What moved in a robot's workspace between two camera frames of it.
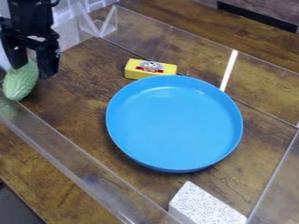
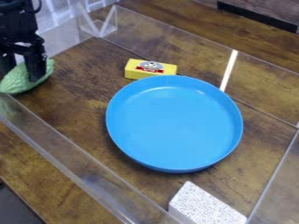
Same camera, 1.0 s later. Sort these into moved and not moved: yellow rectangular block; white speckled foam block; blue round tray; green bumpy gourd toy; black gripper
Moved: black gripper; green bumpy gourd toy
Not moved: white speckled foam block; blue round tray; yellow rectangular block
